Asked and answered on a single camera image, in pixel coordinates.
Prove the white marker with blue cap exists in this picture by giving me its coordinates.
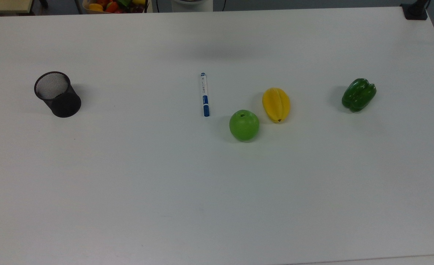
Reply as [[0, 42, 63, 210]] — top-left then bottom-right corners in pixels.
[[200, 73, 210, 117]]

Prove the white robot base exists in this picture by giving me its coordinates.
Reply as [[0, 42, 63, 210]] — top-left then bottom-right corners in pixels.
[[171, 0, 214, 13]]

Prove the green toy apple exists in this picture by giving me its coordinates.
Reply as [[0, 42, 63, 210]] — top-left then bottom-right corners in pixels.
[[229, 109, 260, 142]]

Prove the yellow toy starfruit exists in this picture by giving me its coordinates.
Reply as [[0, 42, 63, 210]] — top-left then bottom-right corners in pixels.
[[262, 87, 291, 124]]

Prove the green toy bell pepper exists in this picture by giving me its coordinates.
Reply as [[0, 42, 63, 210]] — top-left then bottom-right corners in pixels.
[[342, 78, 377, 113]]

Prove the black mesh pen cup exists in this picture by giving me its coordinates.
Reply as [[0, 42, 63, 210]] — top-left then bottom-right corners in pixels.
[[34, 71, 82, 118]]

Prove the bin of toy fruit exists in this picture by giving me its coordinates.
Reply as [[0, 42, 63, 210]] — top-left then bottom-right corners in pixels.
[[82, 0, 150, 14]]

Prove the light wooden side table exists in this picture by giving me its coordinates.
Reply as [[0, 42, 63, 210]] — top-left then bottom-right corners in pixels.
[[0, 0, 34, 15]]

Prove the black table clamp mount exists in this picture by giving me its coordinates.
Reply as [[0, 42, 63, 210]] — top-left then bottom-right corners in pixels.
[[400, 0, 430, 21]]

